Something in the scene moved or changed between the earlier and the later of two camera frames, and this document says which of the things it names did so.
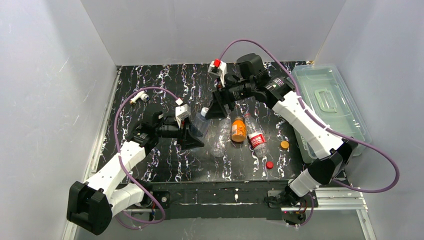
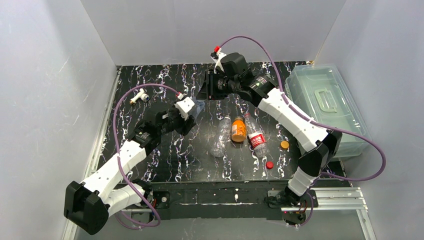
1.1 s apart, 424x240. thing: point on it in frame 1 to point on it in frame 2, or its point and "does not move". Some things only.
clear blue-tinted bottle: [199, 125] to [199, 105]
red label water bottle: [256, 136] does not move
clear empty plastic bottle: [221, 137] does not move
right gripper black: [224, 97] to [212, 86]
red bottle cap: [269, 165] does not move
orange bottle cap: [284, 144] does not move
